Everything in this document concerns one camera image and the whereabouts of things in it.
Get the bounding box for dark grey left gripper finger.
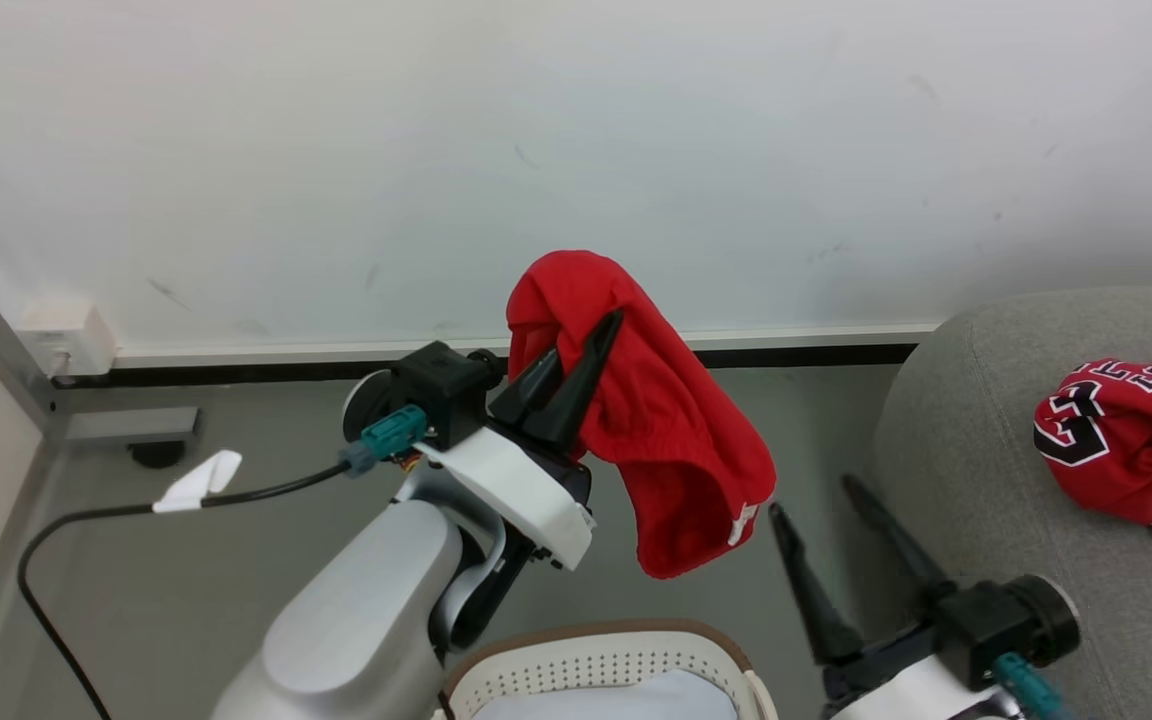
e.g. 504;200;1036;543
526;309;626;452
489;345;568;427

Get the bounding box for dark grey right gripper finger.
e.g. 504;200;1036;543
841;474;958;602
767;502;866;667

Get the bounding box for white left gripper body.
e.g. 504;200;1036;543
414;424;598;572

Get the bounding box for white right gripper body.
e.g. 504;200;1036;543
820;621;1023;720

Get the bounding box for red shorts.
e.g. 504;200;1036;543
505;250;778;581

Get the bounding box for red basketball jersey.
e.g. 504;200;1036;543
1033;353;1152;547

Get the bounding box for grey fabric sofa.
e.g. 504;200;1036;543
873;285;1152;720

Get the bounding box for white perforated laundry basket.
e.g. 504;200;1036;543
436;618;780;720

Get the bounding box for white baseboard strip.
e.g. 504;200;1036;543
114;322;941;369

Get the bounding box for white garment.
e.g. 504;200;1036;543
471;668;743;720

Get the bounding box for teal right camera connector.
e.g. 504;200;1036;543
993;652;1073;720

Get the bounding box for teal camera connector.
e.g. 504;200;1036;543
993;652;1073;720
340;404;430;477

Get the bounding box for teal left camera connector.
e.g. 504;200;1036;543
340;404;430;477

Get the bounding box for white cable tag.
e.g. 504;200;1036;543
152;449;244;515

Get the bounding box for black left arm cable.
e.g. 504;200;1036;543
17;463;353;720

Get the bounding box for white wall socket box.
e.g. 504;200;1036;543
16;298;118;378

